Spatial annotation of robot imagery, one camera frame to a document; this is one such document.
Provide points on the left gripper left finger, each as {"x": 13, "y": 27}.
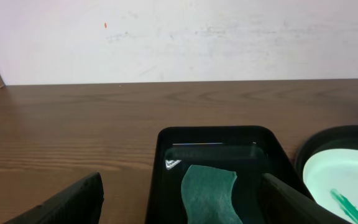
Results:
{"x": 81, "y": 202}

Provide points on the mint plate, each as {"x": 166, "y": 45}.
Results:
{"x": 331, "y": 176}

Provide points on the green scrubbing sponge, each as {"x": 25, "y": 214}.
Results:
{"x": 206, "y": 193}

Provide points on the black round tray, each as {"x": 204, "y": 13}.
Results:
{"x": 340, "y": 137}

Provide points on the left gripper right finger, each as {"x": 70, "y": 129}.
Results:
{"x": 282, "y": 204}

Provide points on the black rectangular water tray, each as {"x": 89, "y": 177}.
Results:
{"x": 249, "y": 151}

